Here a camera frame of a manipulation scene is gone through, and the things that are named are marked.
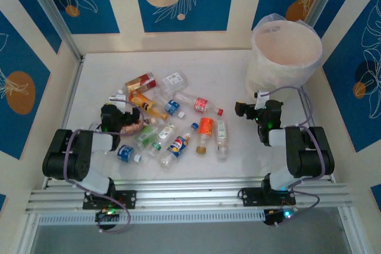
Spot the brown label milk tea bottle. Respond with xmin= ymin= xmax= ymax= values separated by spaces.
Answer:
xmin=120 ymin=117 xmax=157 ymax=136

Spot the orange juice bottle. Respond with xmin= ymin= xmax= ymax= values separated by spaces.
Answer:
xmin=128 ymin=90 xmax=169 ymax=120

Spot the red gold label bottle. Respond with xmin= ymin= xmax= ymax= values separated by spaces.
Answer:
xmin=118 ymin=71 xmax=158 ymax=93

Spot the clear bottle pale green label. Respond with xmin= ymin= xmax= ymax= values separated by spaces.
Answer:
xmin=214 ymin=120 xmax=230 ymax=159

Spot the short bottle blue label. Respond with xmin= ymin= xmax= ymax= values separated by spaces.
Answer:
xmin=115 ymin=144 xmax=143 ymax=164

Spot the clear bottle white green label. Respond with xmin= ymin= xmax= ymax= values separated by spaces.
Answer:
xmin=148 ymin=121 xmax=176 ymax=157

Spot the clear bottle blue label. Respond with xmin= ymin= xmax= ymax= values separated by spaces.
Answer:
xmin=154 ymin=92 xmax=187 ymax=118

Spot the orange label bottle gold cap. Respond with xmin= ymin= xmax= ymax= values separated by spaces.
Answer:
xmin=195 ymin=117 xmax=215 ymax=155

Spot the clear bottle red label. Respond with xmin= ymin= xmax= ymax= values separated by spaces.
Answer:
xmin=173 ymin=92 xmax=224 ymax=117

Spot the Pepsi bottle blue cap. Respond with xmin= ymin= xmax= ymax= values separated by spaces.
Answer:
xmin=159 ymin=122 xmax=199 ymax=171

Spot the white bin with plastic liner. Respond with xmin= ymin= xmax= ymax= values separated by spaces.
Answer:
xmin=245 ymin=12 xmax=324 ymax=103

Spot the small black controller board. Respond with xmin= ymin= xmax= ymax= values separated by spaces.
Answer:
xmin=263 ymin=208 xmax=298 ymax=228
xmin=95 ymin=208 xmax=121 ymax=231

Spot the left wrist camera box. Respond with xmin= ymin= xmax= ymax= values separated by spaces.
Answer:
xmin=108 ymin=95 xmax=128 ymax=108

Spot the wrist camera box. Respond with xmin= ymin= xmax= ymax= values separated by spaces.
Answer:
xmin=108 ymin=95 xmax=128 ymax=108
xmin=254 ymin=89 xmax=271 ymax=109

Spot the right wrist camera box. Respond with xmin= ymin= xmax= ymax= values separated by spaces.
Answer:
xmin=254 ymin=89 xmax=271 ymax=109

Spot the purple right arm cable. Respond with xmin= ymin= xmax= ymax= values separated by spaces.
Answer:
xmin=266 ymin=86 xmax=327 ymax=227

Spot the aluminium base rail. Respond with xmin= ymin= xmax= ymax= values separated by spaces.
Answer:
xmin=25 ymin=176 xmax=354 ymax=215

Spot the white slotted cable duct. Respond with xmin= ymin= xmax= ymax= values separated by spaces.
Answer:
xmin=37 ymin=209 xmax=267 ymax=227

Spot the aluminium frame leg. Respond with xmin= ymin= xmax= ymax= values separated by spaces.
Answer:
xmin=16 ymin=214 xmax=41 ymax=254
xmin=338 ymin=206 xmax=367 ymax=254

